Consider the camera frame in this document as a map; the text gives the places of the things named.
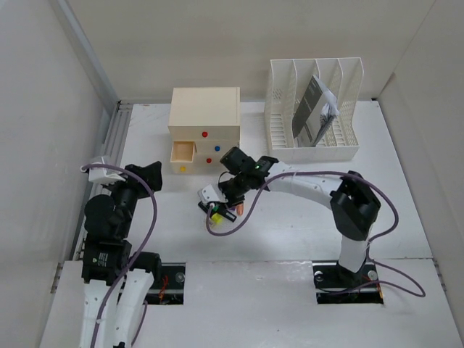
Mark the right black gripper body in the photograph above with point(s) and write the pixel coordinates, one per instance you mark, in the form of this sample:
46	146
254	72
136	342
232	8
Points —
234	190

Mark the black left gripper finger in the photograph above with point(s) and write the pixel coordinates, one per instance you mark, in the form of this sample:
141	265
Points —
153	176
136	170

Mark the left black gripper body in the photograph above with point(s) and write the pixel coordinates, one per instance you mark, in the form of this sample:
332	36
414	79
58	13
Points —
128	192

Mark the orange highlighter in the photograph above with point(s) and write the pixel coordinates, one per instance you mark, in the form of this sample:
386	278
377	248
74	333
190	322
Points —
240	209

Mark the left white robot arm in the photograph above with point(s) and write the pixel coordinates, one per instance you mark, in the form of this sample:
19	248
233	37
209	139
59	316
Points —
116	278

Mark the black marker pen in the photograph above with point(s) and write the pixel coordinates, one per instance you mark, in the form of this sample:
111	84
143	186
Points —
228	215

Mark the yellow highlighter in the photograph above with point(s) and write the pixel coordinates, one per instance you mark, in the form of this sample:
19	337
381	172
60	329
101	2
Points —
216	219

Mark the cream drawer cabinet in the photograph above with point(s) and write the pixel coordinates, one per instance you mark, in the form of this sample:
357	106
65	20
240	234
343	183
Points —
206	106

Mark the white mesh file organizer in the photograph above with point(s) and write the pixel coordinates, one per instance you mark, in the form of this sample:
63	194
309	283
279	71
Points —
287	82

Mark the dark grey booklet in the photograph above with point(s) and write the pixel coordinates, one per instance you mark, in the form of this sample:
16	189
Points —
314	115

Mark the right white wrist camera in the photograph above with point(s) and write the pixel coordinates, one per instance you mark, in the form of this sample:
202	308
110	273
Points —
211	194

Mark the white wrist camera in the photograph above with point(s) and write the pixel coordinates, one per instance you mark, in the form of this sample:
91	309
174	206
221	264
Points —
211	194
102	175

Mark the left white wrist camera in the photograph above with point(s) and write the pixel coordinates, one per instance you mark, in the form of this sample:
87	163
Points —
102	175

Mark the aluminium rail frame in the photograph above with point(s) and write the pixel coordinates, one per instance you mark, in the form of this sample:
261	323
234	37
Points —
111	151

